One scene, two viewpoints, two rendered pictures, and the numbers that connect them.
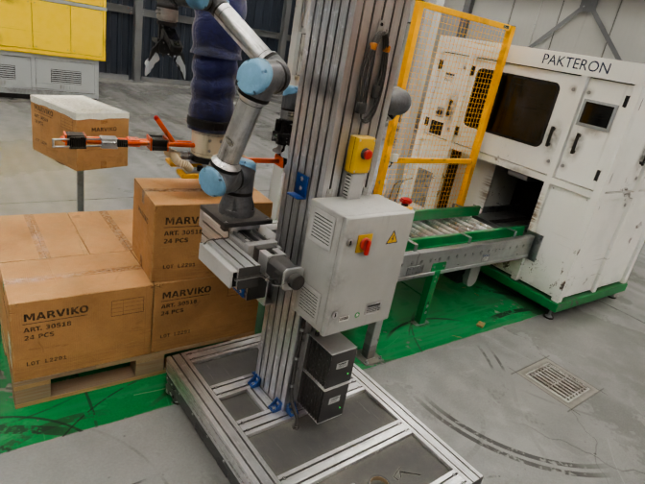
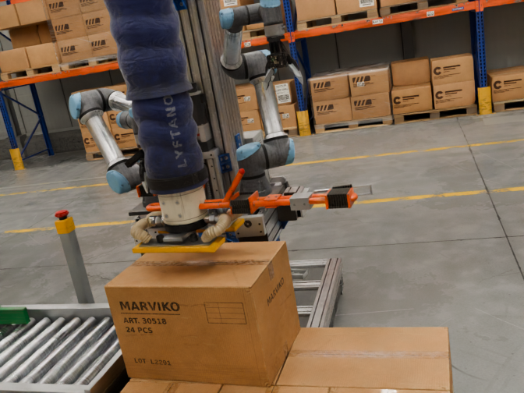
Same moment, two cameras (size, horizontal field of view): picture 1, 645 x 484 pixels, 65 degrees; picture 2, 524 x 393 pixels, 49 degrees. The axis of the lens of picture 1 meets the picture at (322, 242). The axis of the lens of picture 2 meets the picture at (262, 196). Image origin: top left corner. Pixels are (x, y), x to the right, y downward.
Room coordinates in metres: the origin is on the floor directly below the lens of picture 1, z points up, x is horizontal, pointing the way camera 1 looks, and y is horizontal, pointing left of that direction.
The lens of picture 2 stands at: (3.31, 2.57, 1.77)
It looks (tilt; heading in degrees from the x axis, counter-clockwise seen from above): 16 degrees down; 238
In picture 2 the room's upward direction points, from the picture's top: 10 degrees counter-clockwise
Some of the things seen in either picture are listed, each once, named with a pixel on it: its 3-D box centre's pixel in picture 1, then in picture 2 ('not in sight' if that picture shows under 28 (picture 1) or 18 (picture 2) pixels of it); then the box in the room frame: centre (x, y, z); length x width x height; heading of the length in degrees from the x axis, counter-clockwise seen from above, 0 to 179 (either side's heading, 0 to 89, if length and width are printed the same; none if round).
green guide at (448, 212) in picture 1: (412, 213); not in sight; (3.85, -0.66, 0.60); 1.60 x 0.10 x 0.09; 129
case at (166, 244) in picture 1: (201, 226); (207, 309); (2.45, 0.65, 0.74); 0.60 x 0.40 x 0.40; 125
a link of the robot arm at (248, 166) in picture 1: (239, 173); (251, 158); (1.96, 0.38, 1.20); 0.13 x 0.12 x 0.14; 157
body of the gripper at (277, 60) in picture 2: (165, 38); (277, 52); (1.97, 0.71, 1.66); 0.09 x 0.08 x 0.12; 41
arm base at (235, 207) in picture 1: (237, 200); (254, 183); (1.97, 0.38, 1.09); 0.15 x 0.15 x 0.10
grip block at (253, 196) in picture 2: (157, 142); (244, 202); (2.31, 0.85, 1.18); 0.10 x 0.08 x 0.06; 35
